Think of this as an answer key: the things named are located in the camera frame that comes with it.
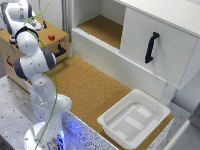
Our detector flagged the white cabinet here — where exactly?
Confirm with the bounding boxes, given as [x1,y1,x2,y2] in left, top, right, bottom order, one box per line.
[71,0,200,108]

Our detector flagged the white plastic box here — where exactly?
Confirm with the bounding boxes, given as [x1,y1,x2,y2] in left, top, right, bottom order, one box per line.
[96,88,172,150]

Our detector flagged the pink block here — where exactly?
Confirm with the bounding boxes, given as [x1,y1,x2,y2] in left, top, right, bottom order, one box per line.
[47,33,56,42]

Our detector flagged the white sliding door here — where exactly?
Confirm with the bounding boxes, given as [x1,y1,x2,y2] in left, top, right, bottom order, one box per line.
[119,6,200,90]

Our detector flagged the wooden drawer box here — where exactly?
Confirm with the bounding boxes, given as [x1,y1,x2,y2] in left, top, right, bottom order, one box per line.
[0,16,71,93]

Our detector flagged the black drawer handle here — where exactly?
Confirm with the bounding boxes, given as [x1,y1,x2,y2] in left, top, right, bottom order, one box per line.
[52,43,67,58]

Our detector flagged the green cable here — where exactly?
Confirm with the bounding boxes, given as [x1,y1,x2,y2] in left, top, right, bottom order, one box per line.
[23,0,60,150]

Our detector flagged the black door handle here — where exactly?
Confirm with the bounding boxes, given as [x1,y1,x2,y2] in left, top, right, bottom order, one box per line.
[144,31,161,65]

